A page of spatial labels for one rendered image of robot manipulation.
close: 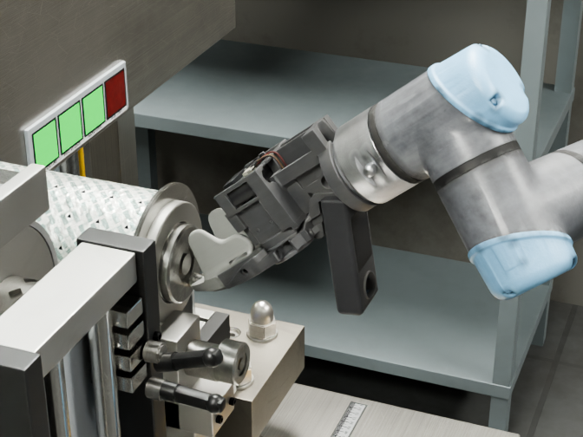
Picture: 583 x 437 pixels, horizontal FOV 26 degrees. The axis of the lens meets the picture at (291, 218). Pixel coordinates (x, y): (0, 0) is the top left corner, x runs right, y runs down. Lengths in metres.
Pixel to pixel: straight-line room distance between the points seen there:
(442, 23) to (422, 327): 0.79
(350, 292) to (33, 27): 0.61
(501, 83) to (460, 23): 2.30
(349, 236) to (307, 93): 1.90
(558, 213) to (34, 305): 0.43
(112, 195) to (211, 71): 1.94
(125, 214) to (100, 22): 0.58
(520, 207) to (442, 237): 2.56
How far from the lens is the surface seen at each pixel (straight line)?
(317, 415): 1.56
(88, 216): 1.16
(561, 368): 3.29
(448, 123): 0.99
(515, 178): 0.99
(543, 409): 3.14
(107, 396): 0.84
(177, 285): 1.17
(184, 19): 1.92
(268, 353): 1.44
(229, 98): 2.94
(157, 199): 1.14
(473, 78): 0.98
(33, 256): 0.98
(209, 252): 1.14
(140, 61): 1.80
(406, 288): 3.20
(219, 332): 1.27
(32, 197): 0.89
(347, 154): 1.03
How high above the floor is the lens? 1.84
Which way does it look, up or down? 28 degrees down
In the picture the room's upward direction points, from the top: straight up
